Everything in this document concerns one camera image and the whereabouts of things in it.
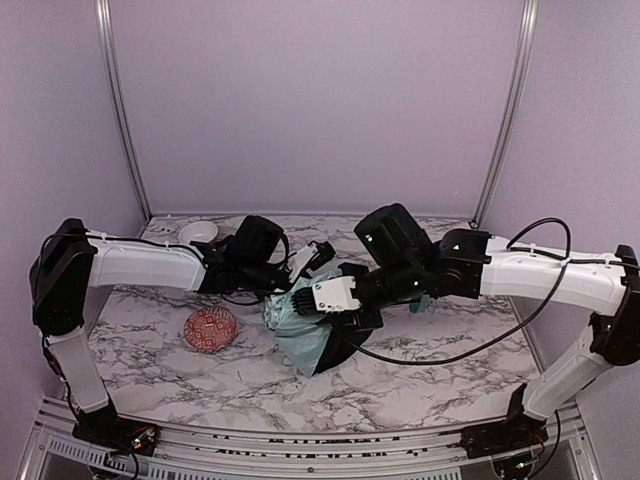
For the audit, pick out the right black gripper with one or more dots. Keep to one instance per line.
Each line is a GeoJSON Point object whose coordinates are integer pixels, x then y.
{"type": "Point", "coordinates": [361, 292]}

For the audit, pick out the mint green folding umbrella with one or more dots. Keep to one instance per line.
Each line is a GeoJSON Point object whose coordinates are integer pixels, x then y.
{"type": "Point", "coordinates": [310, 342]}

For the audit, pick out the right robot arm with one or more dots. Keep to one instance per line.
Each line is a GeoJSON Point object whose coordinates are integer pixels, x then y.
{"type": "Point", "coordinates": [472, 263]}

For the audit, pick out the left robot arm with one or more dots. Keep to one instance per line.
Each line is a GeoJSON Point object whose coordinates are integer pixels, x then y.
{"type": "Point", "coordinates": [75, 259]}

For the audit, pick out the red patterned bowl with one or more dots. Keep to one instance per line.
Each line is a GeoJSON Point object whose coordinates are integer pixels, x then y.
{"type": "Point", "coordinates": [210, 329]}

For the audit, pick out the orange white bowl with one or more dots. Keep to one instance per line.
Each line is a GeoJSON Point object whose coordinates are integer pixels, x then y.
{"type": "Point", "coordinates": [199, 231]}

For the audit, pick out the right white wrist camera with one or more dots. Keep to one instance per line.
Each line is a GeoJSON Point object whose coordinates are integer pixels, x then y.
{"type": "Point", "coordinates": [335, 295]}

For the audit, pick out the right aluminium frame post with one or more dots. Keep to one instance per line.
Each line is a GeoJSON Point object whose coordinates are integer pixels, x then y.
{"type": "Point", "coordinates": [515, 91]}

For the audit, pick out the aluminium frame post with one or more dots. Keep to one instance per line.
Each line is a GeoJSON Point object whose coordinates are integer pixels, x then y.
{"type": "Point", "coordinates": [515, 91]}
{"type": "Point", "coordinates": [109, 52]}

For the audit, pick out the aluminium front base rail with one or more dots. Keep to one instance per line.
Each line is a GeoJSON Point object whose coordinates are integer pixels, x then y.
{"type": "Point", "coordinates": [191, 452]}

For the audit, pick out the left aluminium frame post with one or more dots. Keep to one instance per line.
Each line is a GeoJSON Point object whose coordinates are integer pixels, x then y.
{"type": "Point", "coordinates": [109, 52]}

